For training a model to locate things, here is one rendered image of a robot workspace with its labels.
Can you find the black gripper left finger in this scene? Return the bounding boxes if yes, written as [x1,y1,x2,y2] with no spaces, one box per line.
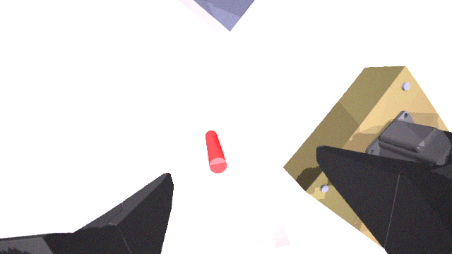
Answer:
[0,172,174,254]

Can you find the red peg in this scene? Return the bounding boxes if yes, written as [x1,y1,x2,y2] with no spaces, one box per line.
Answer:
[206,130,227,174]

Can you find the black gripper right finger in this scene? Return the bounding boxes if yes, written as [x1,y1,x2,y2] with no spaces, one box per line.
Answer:
[316,145,452,254]

